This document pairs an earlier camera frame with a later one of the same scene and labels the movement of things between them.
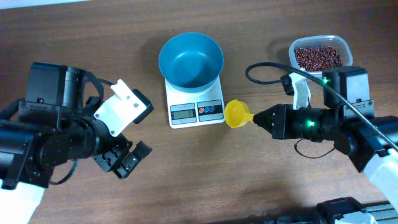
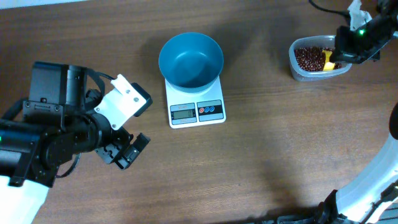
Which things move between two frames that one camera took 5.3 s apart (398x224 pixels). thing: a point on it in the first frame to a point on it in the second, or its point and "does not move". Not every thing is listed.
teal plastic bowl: x=190 y=62 does not move
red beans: x=317 y=58 does not move
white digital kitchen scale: x=189 y=109 does not move
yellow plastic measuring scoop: x=237 y=113 to x=328 y=65
